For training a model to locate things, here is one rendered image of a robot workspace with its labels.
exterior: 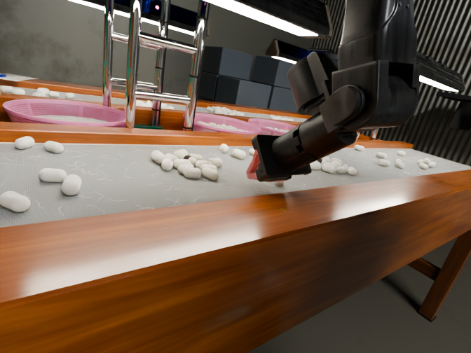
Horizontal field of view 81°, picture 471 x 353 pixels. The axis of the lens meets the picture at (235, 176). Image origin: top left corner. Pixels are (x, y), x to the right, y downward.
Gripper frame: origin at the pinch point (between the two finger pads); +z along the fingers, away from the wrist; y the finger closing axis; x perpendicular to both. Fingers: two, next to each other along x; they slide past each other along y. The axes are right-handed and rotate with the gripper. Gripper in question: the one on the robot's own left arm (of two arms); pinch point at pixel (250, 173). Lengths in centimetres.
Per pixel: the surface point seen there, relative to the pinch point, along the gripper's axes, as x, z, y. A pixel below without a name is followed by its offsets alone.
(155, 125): -32, 43, -3
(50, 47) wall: -136, 142, 17
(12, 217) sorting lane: 3.4, -0.5, 33.7
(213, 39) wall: -206, 163, -138
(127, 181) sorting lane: -1.5, 5.1, 20.1
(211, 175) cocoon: -0.9, 2.7, 6.6
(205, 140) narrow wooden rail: -15.0, 18.4, -4.2
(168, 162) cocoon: -4.9, 6.2, 12.4
